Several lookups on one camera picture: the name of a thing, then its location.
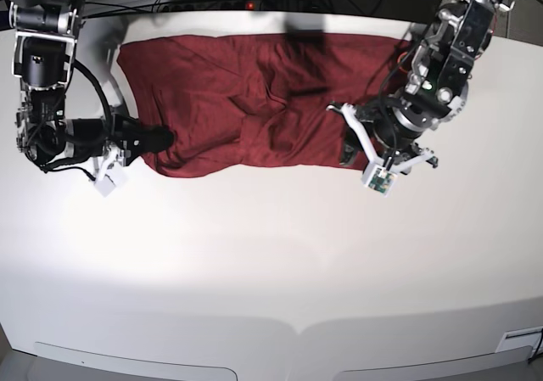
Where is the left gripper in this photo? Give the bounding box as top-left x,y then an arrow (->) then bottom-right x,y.
327,100 -> 439,177

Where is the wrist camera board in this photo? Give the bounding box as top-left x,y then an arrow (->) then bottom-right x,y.
93,168 -> 128,198
361,163 -> 398,196

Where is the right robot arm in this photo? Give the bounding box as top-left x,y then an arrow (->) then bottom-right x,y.
8,0 -> 174,196

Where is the black power strip red switch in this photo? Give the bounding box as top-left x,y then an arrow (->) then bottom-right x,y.
158,0 -> 261,13

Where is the white label plate on table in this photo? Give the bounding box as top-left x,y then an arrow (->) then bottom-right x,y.
495,327 -> 542,354

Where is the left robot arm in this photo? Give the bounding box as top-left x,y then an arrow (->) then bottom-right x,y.
328,0 -> 515,195

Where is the dark red long-sleeve T-shirt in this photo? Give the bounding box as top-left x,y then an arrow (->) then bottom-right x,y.
117,32 -> 406,178

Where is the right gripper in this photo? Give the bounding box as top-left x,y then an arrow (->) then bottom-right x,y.
92,114 -> 175,185

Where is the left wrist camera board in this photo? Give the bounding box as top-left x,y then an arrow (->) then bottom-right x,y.
361,163 -> 398,196

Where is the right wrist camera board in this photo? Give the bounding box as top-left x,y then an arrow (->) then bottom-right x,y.
93,168 -> 128,198

